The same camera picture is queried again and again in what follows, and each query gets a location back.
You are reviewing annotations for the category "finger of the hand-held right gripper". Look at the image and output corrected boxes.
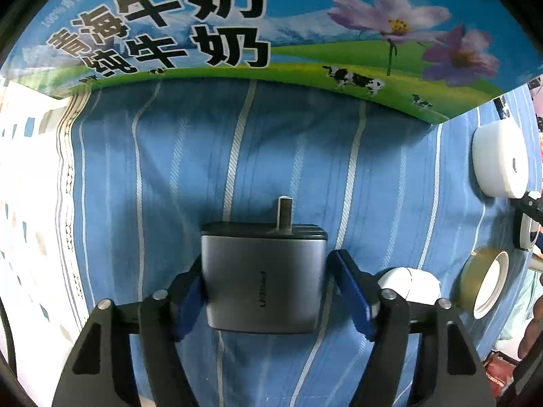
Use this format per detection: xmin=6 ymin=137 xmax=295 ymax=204
xmin=521 ymin=191 xmax=543 ymax=219

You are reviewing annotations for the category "red patterned cloth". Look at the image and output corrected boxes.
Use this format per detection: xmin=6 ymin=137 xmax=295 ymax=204
xmin=484 ymin=350 xmax=523 ymax=395

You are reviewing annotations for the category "clear tape roll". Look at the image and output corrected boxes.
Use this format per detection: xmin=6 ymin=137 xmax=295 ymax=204
xmin=460 ymin=247 xmax=510 ymax=319

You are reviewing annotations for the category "pale teal cloth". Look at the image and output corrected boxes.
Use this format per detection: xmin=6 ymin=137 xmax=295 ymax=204
xmin=496 ymin=269 xmax=543 ymax=342

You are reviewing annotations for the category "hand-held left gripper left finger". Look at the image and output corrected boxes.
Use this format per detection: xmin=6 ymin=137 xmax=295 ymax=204
xmin=51 ymin=254 xmax=205 ymax=407

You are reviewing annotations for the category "blue striped cloth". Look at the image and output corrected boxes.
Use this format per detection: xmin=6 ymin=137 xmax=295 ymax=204
xmin=70 ymin=78 xmax=539 ymax=407

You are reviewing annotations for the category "white jar with black lid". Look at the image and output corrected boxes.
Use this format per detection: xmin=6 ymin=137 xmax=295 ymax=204
xmin=512 ymin=210 xmax=541 ymax=252

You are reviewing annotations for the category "white round jar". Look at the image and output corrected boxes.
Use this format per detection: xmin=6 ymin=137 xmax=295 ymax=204
xmin=472 ymin=119 xmax=531 ymax=199

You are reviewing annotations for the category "blue printed cardboard box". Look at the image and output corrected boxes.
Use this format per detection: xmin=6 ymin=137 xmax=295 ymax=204
xmin=0 ymin=0 xmax=543 ymax=126

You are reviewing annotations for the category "white earbuds case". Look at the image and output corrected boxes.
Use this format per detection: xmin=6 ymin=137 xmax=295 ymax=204
xmin=377 ymin=266 xmax=442 ymax=306

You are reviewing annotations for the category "orange and blue checked cloth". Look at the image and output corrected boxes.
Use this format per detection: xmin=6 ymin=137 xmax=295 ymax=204
xmin=0 ymin=78 xmax=92 ymax=391

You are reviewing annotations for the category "grey power adapter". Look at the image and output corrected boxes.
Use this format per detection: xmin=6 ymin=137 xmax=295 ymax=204
xmin=199 ymin=195 xmax=330 ymax=335

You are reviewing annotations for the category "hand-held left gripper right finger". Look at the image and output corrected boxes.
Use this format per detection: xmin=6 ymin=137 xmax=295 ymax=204
xmin=326 ymin=249 xmax=497 ymax=407

